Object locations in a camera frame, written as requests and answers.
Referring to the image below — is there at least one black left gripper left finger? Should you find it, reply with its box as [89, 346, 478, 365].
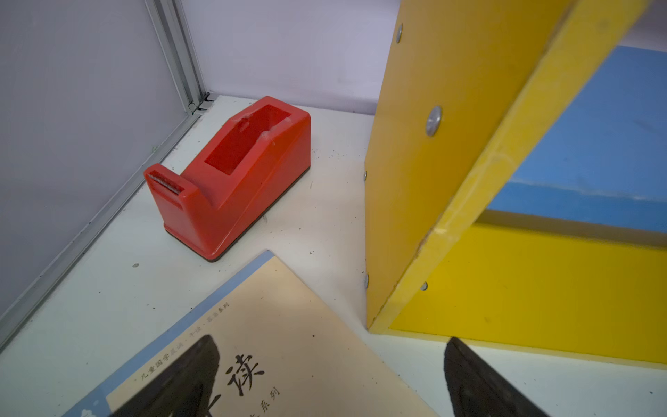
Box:
[113, 335, 220, 416]

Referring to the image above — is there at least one red tape dispenser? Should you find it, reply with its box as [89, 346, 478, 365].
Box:
[143, 97, 311, 262]

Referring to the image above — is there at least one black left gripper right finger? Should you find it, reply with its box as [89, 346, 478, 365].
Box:
[444, 337, 547, 417]

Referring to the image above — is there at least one yellow blue pink bookshelf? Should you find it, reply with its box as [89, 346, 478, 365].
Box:
[363, 0, 667, 371]

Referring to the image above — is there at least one blue-edged beige reading book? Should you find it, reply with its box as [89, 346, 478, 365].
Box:
[69, 252, 433, 416]

